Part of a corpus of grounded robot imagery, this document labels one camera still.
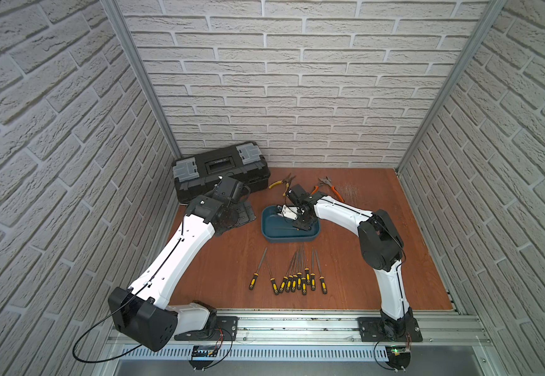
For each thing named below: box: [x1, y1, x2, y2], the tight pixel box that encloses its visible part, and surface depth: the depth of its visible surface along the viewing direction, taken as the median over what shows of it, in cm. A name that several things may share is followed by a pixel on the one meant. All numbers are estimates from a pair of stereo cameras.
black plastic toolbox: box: [172, 141, 271, 204], surface depth 100 cm
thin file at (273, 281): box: [265, 257, 280, 297], surface depth 83 cm
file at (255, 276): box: [248, 247, 268, 291], surface depth 85 cm
